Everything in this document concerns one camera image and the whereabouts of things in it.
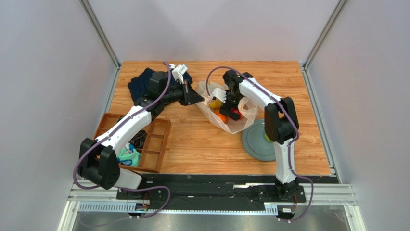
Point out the brown wooden divider tray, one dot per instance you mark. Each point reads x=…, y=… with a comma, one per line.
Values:
x=149, y=138

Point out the left aluminium frame post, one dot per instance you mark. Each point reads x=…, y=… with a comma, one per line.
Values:
x=90, y=13

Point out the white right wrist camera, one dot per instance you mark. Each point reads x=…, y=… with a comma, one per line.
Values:
x=219, y=94

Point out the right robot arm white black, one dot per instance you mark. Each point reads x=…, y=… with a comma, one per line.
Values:
x=280, y=124

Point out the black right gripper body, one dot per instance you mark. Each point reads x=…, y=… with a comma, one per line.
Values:
x=228, y=107

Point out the yellow fake lemon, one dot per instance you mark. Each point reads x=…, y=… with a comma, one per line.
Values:
x=215, y=104

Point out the navy blue cloth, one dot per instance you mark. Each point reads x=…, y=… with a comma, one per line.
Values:
x=138, y=85

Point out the aluminium frame post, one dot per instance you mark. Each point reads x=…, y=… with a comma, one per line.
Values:
x=341, y=4
x=90, y=13

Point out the translucent plastic bag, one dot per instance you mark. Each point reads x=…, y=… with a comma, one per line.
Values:
x=247, y=108

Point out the right aluminium frame post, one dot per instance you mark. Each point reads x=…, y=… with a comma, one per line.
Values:
x=341, y=4

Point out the orange fake fruit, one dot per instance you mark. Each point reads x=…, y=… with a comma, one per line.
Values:
x=221, y=116

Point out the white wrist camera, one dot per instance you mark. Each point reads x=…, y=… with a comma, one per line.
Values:
x=178, y=72
x=219, y=94

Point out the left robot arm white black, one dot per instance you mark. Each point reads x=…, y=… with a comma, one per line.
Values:
x=98, y=159

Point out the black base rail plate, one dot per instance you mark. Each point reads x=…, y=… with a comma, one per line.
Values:
x=221, y=192

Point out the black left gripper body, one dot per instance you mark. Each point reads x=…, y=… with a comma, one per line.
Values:
x=182, y=92

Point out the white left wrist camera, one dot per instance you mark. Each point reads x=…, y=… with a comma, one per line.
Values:
x=178, y=72

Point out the teal white rolled sock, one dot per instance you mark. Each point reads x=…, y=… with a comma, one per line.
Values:
x=129, y=156

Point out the grey round plate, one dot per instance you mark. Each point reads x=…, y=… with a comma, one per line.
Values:
x=256, y=144

